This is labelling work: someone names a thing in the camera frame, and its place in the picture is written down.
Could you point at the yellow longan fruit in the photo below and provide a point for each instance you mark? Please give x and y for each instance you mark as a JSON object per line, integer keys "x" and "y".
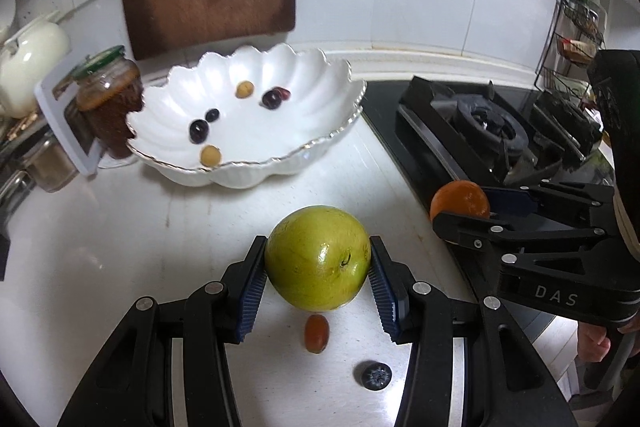
{"x": 210, "y": 156}

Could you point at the black wire spice rack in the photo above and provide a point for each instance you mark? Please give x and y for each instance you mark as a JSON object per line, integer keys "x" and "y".
{"x": 574, "y": 38}

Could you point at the green apple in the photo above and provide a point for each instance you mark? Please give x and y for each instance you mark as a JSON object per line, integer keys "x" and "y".
{"x": 318, "y": 257}

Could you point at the white scalloped fruit bowl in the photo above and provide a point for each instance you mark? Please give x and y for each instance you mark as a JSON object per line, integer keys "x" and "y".
{"x": 255, "y": 142}

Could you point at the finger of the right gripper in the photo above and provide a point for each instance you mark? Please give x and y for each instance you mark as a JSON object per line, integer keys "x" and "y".
{"x": 511, "y": 201}
{"x": 474, "y": 233}

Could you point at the glass jar green lid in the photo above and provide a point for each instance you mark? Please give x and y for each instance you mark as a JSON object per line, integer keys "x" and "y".
{"x": 109, "y": 88}

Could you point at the white picture frame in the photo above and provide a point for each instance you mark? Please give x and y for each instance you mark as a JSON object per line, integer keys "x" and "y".
{"x": 56, "y": 97}

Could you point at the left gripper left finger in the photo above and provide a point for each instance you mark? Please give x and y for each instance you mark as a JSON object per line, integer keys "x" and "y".
{"x": 251, "y": 284}

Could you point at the dark grape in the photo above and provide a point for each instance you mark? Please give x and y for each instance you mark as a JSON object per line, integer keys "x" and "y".
{"x": 271, "y": 99}
{"x": 198, "y": 131}

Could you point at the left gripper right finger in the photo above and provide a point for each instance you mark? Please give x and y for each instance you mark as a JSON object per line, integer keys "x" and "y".
{"x": 390, "y": 282}

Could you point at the black gas stove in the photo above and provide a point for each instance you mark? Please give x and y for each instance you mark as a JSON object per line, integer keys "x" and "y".
{"x": 440, "y": 133}

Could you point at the cream ceramic teapot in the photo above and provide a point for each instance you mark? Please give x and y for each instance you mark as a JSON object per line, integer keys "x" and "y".
{"x": 26, "y": 58}

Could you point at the orange tangerine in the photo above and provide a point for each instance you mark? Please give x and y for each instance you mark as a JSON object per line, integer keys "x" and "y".
{"x": 461, "y": 197}

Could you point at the red jujube in bowl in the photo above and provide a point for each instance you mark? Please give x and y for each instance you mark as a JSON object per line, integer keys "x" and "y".
{"x": 284, "y": 94}

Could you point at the red cherry tomato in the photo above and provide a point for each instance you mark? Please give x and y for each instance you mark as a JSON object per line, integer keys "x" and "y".
{"x": 316, "y": 333}

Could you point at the person right hand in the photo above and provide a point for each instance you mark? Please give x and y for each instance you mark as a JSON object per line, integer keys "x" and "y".
{"x": 593, "y": 342}

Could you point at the yellow longan in bowl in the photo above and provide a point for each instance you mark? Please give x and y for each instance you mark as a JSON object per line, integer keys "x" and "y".
{"x": 244, "y": 89}

